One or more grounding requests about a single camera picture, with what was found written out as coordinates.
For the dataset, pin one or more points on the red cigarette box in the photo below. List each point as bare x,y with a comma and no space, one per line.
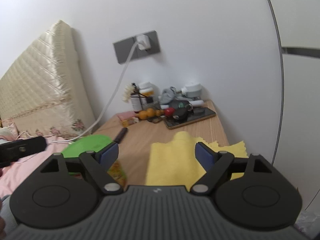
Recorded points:
127,118

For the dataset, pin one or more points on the person's hand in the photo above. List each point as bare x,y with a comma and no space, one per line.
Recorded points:
2,221

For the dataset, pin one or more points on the black car key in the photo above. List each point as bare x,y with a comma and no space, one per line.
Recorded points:
182,114

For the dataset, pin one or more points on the cream quilted headboard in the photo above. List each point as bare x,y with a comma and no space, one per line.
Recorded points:
43,93

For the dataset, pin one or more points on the red round bead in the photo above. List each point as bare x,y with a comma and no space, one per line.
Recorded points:
168,112

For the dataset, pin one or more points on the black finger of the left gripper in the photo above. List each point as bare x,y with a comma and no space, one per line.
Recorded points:
15,150

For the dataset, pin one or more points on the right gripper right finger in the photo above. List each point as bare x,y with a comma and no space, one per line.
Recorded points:
216,166

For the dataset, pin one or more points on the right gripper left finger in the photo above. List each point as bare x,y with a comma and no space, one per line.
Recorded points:
96,165

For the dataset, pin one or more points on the small white round device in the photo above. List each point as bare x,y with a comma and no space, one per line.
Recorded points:
192,90

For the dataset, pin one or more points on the green lidded food container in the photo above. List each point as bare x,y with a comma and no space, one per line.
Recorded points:
95,144

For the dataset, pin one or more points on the yellow cleaning cloth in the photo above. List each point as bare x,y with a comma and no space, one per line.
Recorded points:
174,163

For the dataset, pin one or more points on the grey crumpled cloth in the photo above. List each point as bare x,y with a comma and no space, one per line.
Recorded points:
168,95

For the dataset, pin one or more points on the black smartphone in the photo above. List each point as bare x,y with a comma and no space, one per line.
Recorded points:
196,115

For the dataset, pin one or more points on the white medicine bottle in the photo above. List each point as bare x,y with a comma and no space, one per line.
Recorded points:
146,91

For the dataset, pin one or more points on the grey wall socket panel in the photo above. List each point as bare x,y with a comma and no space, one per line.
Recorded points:
122,48

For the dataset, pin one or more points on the pink bedsheet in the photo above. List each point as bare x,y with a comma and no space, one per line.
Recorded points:
14,174

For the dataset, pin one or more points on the white charger plug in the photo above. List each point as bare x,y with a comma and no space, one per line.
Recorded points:
143,42

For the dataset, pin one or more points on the orange gourd ornament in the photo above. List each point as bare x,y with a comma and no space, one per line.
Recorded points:
149,113

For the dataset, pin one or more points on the white flower reed diffuser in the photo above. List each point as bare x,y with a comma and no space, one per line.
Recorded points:
131,94

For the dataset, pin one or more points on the wooden bedside table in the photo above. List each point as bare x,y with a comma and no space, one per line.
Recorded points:
135,147

